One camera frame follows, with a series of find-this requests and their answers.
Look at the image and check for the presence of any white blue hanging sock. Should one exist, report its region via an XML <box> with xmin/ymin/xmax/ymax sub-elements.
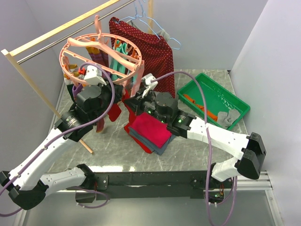
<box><xmin>130</xmin><ymin>65</ymin><xmax>144</xmax><ymax>97</ymax></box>

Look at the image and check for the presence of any pink round clip hanger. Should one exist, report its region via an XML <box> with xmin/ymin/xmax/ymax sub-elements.
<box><xmin>59</xmin><ymin>15</ymin><xmax>144</xmax><ymax>88</ymax></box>

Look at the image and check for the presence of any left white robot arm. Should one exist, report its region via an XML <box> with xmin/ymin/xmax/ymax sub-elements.
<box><xmin>0</xmin><ymin>81</ymin><xmax>123</xmax><ymax>210</ymax></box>

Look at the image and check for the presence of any teal hanging sock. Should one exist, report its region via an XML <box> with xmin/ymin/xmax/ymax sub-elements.
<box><xmin>110</xmin><ymin>41</ymin><xmax>130</xmax><ymax>81</ymax></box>

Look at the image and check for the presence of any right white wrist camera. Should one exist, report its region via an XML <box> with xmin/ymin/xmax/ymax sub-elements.
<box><xmin>142</xmin><ymin>73</ymin><xmax>158</xmax><ymax>98</ymax></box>

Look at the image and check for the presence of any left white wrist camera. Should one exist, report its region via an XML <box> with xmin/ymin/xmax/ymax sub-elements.
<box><xmin>78</xmin><ymin>65</ymin><xmax>106</xmax><ymax>86</ymax></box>

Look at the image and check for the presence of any grey sock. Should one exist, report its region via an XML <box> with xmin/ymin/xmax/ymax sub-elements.
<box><xmin>217</xmin><ymin>109</ymin><xmax>240</xmax><ymax>129</ymax></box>

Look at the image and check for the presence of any metal hanging rod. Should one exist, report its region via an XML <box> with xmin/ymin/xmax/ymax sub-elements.
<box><xmin>16</xmin><ymin>0</ymin><xmax>137</xmax><ymax>65</ymax></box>

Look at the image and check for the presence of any purple orange striped sock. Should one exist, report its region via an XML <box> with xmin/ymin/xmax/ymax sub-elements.
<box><xmin>71</xmin><ymin>84</ymin><xmax>83</xmax><ymax>101</ymax></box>

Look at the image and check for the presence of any red folded towel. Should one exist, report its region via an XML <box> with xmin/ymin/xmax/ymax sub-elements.
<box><xmin>124</xmin><ymin>122</ymin><xmax>153</xmax><ymax>154</ymax></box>

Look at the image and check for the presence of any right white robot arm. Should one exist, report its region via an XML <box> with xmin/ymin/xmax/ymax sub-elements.
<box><xmin>124</xmin><ymin>91</ymin><xmax>266</xmax><ymax>188</ymax></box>

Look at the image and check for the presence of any black base beam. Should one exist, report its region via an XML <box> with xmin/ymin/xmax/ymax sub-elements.
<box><xmin>75</xmin><ymin>170</ymin><xmax>226</xmax><ymax>204</ymax></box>

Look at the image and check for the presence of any dark red dotted cloth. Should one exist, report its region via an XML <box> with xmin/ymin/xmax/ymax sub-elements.
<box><xmin>108</xmin><ymin>16</ymin><xmax>176</xmax><ymax>99</ymax></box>

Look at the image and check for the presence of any orange sock in tray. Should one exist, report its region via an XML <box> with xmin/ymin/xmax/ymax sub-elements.
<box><xmin>184</xmin><ymin>94</ymin><xmax>218</xmax><ymax>121</ymax></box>

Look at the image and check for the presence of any wooden clothes rack frame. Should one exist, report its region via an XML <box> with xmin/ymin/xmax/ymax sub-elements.
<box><xmin>1</xmin><ymin>0</ymin><xmax>155</xmax><ymax>155</ymax></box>

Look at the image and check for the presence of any blue wire hanger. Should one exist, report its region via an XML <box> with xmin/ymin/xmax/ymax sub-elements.
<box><xmin>116</xmin><ymin>0</ymin><xmax>182</xmax><ymax>50</ymax></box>

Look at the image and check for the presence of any grey folded towel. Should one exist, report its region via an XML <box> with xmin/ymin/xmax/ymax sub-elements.
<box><xmin>129</xmin><ymin>128</ymin><xmax>175</xmax><ymax>155</ymax></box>

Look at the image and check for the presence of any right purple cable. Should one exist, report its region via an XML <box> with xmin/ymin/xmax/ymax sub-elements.
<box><xmin>150</xmin><ymin>71</ymin><xmax>238</xmax><ymax>226</ymax></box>

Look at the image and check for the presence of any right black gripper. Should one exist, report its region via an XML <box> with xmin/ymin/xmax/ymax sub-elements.
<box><xmin>124</xmin><ymin>88</ymin><xmax>168</xmax><ymax>125</ymax></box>

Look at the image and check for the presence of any maroon purple hanging sock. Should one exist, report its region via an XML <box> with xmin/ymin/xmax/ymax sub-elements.
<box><xmin>86</xmin><ymin>47</ymin><xmax>109</xmax><ymax>67</ymax></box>

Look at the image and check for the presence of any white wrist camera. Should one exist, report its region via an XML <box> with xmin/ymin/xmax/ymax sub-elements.
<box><xmin>78</xmin><ymin>65</ymin><xmax>106</xmax><ymax>86</ymax></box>
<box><xmin>142</xmin><ymin>73</ymin><xmax>158</xmax><ymax>98</ymax></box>

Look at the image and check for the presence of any green plastic tray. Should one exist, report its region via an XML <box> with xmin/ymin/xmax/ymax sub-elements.
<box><xmin>177</xmin><ymin>73</ymin><xmax>250</xmax><ymax>130</ymax></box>

